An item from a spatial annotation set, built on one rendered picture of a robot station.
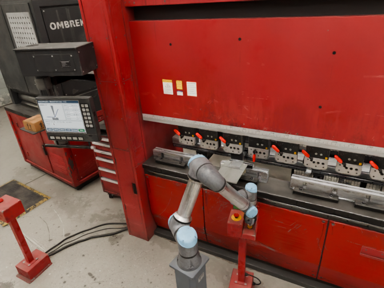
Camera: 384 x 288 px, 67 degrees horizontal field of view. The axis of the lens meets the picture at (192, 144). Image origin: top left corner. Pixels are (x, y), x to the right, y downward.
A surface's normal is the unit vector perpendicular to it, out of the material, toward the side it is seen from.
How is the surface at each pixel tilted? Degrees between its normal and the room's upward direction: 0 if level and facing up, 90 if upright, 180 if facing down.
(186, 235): 7
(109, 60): 90
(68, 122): 90
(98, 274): 0
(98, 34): 90
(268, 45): 90
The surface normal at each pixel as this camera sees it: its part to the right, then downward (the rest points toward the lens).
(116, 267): -0.06, -0.88
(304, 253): -0.45, 0.43
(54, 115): -0.19, 0.47
